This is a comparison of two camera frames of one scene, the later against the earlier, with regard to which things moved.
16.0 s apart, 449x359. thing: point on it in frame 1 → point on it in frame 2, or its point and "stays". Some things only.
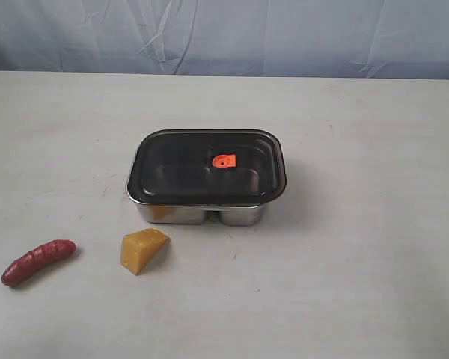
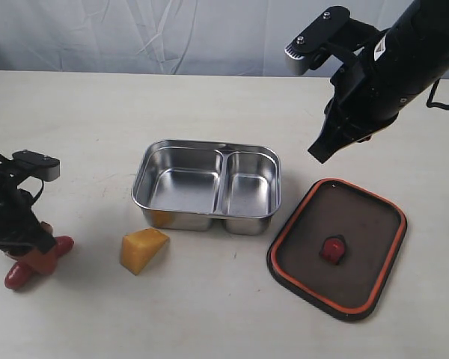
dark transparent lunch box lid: x=207 y=168 → x=337 y=248
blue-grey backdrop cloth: x=399 y=39 stays
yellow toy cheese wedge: x=141 y=247 stays
